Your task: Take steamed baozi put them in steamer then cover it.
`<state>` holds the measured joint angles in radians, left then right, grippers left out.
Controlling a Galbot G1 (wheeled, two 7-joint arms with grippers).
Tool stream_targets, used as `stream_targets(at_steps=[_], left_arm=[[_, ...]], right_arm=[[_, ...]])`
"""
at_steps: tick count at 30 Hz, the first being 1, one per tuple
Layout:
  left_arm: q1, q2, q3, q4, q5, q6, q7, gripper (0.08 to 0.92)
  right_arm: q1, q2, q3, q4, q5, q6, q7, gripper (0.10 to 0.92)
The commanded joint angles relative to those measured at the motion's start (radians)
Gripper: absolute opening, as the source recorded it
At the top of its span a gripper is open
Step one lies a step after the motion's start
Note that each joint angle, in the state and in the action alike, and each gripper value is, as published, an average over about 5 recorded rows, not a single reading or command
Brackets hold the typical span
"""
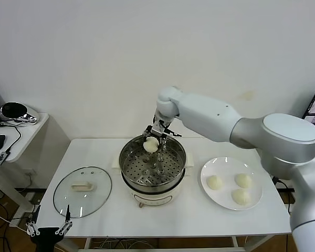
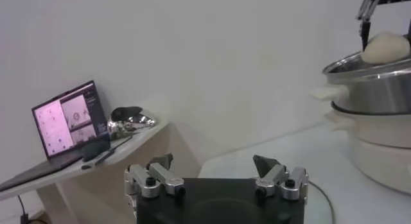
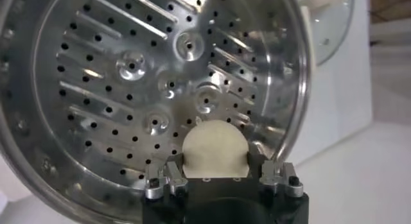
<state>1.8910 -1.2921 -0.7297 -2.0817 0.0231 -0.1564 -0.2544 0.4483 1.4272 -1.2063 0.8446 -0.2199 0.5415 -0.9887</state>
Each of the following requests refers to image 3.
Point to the round glass pot lid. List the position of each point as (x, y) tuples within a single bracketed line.
[(334, 26)]

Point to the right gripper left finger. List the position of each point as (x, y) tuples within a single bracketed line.
[(160, 180)]

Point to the white steamed baozi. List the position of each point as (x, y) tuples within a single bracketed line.
[(215, 148)]

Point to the perforated steel steamer basket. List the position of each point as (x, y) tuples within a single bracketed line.
[(96, 84)]

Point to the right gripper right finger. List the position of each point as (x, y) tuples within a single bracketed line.
[(279, 177)]

